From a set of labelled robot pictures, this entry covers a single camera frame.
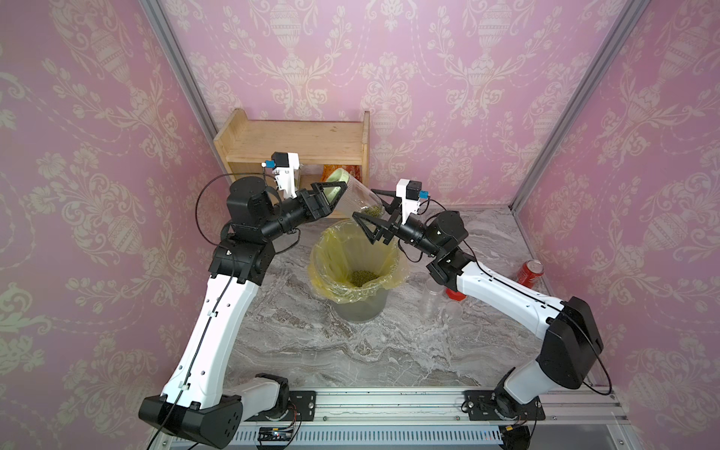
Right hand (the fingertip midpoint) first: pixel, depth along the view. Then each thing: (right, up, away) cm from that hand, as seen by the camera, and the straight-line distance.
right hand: (366, 202), depth 63 cm
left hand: (-5, +2, -4) cm, 7 cm away
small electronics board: (-24, -59, +9) cm, 64 cm away
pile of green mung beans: (-2, -22, +34) cm, 41 cm away
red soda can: (+52, -19, +26) cm, 62 cm away
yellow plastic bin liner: (-7, -18, +26) cm, 32 cm away
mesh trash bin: (0, -30, +20) cm, 36 cm away
